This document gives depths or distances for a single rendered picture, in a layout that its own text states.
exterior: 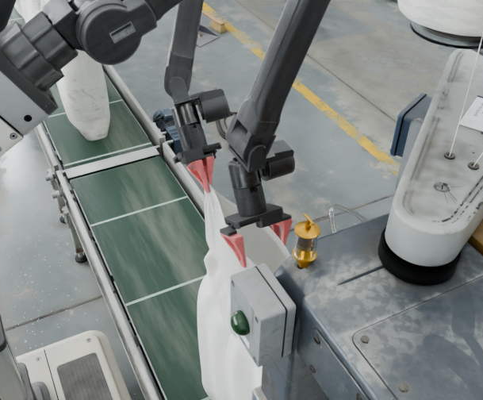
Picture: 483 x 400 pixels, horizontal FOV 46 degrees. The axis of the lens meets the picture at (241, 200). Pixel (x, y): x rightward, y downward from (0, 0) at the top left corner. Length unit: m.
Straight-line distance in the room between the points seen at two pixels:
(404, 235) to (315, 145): 2.63
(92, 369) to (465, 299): 1.42
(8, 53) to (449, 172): 0.55
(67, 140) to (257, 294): 2.10
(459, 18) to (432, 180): 0.20
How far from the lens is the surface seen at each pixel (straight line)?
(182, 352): 1.76
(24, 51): 0.76
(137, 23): 0.77
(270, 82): 0.96
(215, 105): 1.28
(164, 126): 2.71
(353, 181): 3.01
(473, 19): 0.75
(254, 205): 1.07
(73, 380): 1.91
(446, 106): 0.84
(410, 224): 0.62
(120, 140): 2.62
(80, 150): 2.59
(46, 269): 2.61
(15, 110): 0.78
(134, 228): 2.14
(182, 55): 1.27
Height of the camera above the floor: 1.81
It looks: 40 degrees down
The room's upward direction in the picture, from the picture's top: 1 degrees clockwise
